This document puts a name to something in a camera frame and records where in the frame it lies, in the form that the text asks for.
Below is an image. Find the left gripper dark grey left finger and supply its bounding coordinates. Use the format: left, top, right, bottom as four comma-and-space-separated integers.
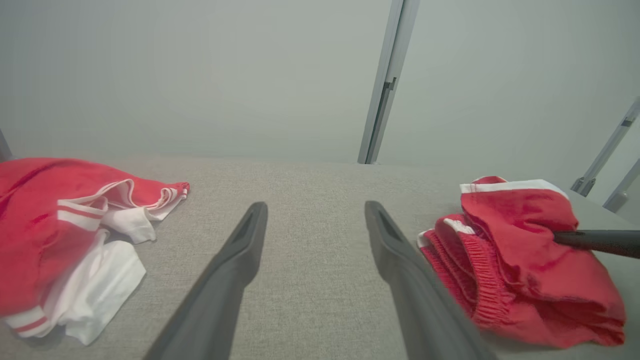
144, 201, 269, 360

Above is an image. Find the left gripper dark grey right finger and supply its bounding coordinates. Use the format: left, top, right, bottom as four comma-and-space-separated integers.
364, 200, 496, 360

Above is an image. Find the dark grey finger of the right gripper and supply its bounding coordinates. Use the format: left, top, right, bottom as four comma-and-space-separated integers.
552, 229, 640, 260

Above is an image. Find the red shorts white trim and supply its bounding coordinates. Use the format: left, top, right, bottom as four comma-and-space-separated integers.
417, 176, 627, 349

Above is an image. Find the red Bulls 23 jersey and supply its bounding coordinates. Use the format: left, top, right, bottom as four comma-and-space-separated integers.
0, 158, 191, 347

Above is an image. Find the grey wheeled stand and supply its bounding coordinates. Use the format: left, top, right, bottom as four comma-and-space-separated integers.
570, 97, 640, 213

